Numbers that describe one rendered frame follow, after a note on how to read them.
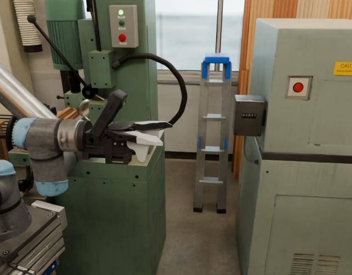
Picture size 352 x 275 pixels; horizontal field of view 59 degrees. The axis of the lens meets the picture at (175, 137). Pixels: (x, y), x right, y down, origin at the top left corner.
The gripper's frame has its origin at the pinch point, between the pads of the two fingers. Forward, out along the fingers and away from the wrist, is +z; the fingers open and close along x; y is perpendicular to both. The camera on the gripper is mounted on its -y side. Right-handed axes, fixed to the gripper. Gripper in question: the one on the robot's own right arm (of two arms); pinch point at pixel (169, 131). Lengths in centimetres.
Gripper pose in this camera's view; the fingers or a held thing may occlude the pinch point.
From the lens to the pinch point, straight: 69.4
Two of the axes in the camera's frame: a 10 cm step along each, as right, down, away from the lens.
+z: 9.9, 0.5, -1.0
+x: -1.1, 2.7, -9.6
